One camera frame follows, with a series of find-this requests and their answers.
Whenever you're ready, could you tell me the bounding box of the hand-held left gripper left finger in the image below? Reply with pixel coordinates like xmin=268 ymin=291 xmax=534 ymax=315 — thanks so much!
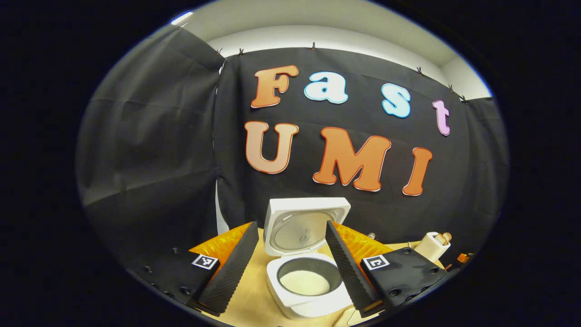
xmin=132 ymin=221 xmax=259 ymax=317

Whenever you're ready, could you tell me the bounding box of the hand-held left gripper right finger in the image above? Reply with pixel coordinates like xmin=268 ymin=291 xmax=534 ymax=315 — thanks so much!
xmin=325 ymin=220 xmax=454 ymax=318

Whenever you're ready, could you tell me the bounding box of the white rice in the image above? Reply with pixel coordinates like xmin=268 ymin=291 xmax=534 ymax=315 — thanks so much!
xmin=279 ymin=270 xmax=330 ymax=296

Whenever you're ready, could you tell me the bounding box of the white rice cooker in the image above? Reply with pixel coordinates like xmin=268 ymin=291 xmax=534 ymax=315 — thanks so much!
xmin=265 ymin=197 xmax=354 ymax=318

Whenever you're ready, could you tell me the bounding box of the white toaster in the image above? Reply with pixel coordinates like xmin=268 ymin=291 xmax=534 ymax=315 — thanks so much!
xmin=414 ymin=232 xmax=452 ymax=263

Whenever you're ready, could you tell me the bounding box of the black backdrop cloth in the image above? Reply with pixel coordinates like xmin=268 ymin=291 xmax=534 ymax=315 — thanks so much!
xmin=76 ymin=26 xmax=510 ymax=273

